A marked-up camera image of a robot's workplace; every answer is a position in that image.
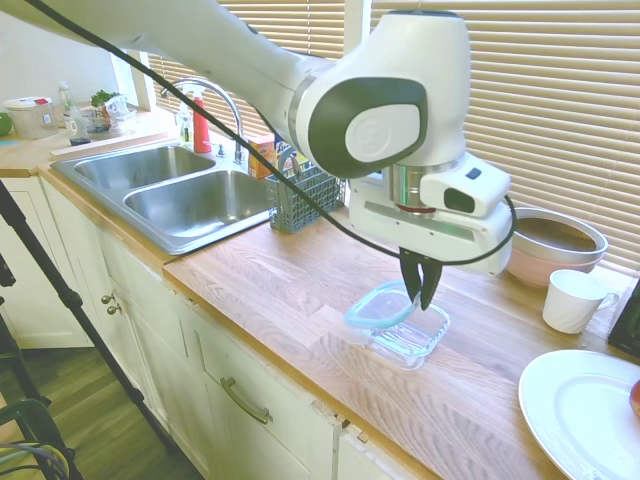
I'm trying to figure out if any white dinner plate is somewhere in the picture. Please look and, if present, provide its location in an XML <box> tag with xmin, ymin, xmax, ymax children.
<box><xmin>517</xmin><ymin>349</ymin><xmax>640</xmax><ymax>480</ymax></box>

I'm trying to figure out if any clear bottle with dark liquid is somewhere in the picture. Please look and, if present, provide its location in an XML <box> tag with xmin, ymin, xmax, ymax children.
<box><xmin>55</xmin><ymin>80</ymin><xmax>93</xmax><ymax>148</ymax></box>

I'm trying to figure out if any black countertop appliance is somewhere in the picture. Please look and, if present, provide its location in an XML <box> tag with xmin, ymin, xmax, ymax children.
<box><xmin>606</xmin><ymin>286</ymin><xmax>640</xmax><ymax>359</ymax></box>

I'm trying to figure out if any beige window blind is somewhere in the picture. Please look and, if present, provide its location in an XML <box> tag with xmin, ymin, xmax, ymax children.
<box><xmin>369</xmin><ymin>0</ymin><xmax>640</xmax><ymax>274</ymax></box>
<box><xmin>134</xmin><ymin>0</ymin><xmax>347</xmax><ymax>167</ymax></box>

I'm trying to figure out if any clear plastic food bag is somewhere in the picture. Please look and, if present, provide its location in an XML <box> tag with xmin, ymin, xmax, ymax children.
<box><xmin>101</xmin><ymin>96</ymin><xmax>137</xmax><ymax>124</ymax></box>

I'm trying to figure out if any black tripod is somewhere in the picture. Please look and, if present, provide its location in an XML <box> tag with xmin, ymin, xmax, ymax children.
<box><xmin>0</xmin><ymin>178</ymin><xmax>177</xmax><ymax>480</ymax></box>

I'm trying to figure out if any clear lid with teal rim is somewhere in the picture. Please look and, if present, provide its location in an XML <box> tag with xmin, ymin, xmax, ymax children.
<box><xmin>343</xmin><ymin>279</ymin><xmax>422</xmax><ymax>338</ymax></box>

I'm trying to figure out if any white kitchen cabinet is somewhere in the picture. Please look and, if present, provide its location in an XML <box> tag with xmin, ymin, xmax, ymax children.
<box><xmin>0</xmin><ymin>172</ymin><xmax>416</xmax><ymax>480</ymax></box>

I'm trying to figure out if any chrome faucet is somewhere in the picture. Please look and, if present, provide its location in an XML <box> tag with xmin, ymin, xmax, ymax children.
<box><xmin>159</xmin><ymin>76</ymin><xmax>247</xmax><ymax>166</ymax></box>

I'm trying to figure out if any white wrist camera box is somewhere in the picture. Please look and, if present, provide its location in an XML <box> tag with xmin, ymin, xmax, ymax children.
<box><xmin>418</xmin><ymin>151</ymin><xmax>513</xmax><ymax>219</ymax></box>

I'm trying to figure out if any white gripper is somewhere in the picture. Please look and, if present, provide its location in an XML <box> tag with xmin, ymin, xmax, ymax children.
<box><xmin>347</xmin><ymin>176</ymin><xmax>515</xmax><ymax>313</ymax></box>

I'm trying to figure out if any green clamp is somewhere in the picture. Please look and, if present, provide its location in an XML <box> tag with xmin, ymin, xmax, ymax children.
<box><xmin>0</xmin><ymin>396</ymin><xmax>67</xmax><ymax>452</ymax></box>

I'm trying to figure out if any stainless steel double sink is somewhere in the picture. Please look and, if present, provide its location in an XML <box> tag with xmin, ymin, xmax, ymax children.
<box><xmin>48</xmin><ymin>144</ymin><xmax>276</xmax><ymax>258</ymax></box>

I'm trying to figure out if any grey plastic cutlery basket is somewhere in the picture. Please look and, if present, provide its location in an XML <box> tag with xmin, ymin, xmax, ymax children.
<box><xmin>266</xmin><ymin>149</ymin><xmax>349</xmax><ymax>236</ymax></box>

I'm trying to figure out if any square glass food container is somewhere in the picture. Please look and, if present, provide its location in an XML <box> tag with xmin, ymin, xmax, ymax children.
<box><xmin>349</xmin><ymin>299</ymin><xmax>451</xmax><ymax>373</ymax></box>

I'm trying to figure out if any red bottle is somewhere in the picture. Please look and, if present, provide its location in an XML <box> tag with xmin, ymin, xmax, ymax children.
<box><xmin>191</xmin><ymin>94</ymin><xmax>214</xmax><ymax>155</ymax></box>

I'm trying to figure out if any ribbed white mug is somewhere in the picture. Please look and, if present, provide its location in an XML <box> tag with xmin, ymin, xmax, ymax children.
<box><xmin>541</xmin><ymin>268</ymin><xmax>622</xmax><ymax>336</ymax></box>

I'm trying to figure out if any white plastic tub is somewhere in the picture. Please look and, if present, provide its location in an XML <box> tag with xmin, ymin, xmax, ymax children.
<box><xmin>3</xmin><ymin>95</ymin><xmax>56</xmax><ymax>141</ymax></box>

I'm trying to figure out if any coloured cable bundle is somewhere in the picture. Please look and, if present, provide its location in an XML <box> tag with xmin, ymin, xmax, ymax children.
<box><xmin>0</xmin><ymin>441</ymin><xmax>69</xmax><ymax>480</ymax></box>

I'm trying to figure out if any silver cabinet handle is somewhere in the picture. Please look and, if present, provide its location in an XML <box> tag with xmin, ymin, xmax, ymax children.
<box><xmin>219</xmin><ymin>375</ymin><xmax>274</xmax><ymax>427</ymax></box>

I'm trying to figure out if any clear spray bottle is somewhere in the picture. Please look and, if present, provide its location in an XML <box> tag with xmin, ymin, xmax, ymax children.
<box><xmin>175</xmin><ymin>81</ymin><xmax>197</xmax><ymax>148</ymax></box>

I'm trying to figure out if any orange baking soda box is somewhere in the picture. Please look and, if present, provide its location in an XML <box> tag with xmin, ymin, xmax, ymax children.
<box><xmin>247</xmin><ymin>133</ymin><xmax>279</xmax><ymax>181</ymax></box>

